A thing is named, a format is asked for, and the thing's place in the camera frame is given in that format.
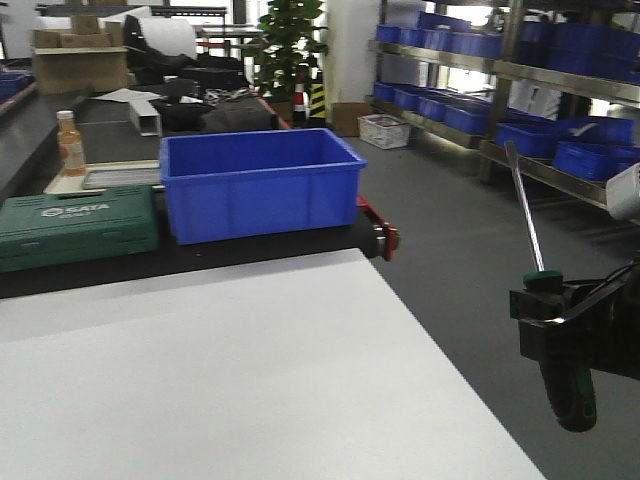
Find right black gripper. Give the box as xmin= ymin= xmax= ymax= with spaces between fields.
xmin=509 ymin=272 xmax=639 ymax=379

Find green black screwdriver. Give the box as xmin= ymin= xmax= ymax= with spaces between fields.
xmin=504 ymin=141 xmax=597 ymax=433

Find grey metal tray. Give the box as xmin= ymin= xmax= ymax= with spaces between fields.
xmin=82 ymin=168 xmax=161 ymax=190

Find metal shelf rack with bins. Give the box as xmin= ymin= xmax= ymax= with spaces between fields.
xmin=367 ymin=23 xmax=639 ymax=210

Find white plastic basket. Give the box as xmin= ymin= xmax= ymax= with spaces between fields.
xmin=358 ymin=114 xmax=411 ymax=150

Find brown cardboard box on floor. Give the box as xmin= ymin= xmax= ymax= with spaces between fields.
xmin=331 ymin=102 xmax=373 ymax=138

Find yellow black traffic cone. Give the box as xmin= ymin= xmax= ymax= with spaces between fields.
xmin=307 ymin=70 xmax=326 ymax=127

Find red white traffic cone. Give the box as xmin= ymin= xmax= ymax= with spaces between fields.
xmin=292 ymin=76 xmax=306 ymax=126

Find large blue plastic bin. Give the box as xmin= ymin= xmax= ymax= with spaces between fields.
xmin=159 ymin=129 xmax=367 ymax=245

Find dark grey folded cloth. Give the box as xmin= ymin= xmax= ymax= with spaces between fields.
xmin=200 ymin=104 xmax=278 ymax=134

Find green potted plant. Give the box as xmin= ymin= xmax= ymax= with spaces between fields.
xmin=245 ymin=0 xmax=328 ymax=100

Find black bag on table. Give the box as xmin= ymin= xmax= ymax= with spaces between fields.
xmin=151 ymin=99 xmax=212 ymax=132

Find white square tube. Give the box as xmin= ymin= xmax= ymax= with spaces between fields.
xmin=129 ymin=100 xmax=162 ymax=137

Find orange juice bottle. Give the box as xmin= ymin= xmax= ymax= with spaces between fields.
xmin=56 ymin=110 xmax=87 ymax=176

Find green SATA tool case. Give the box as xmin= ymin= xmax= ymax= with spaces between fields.
xmin=1 ymin=185 xmax=159 ymax=272

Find large open cardboard box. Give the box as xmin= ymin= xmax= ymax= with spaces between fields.
xmin=32 ymin=47 xmax=129 ymax=95

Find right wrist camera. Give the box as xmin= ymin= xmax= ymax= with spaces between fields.
xmin=605 ymin=163 xmax=639 ymax=220

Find red conveyor end bracket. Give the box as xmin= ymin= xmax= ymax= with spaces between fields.
xmin=357 ymin=194 xmax=401 ymax=262

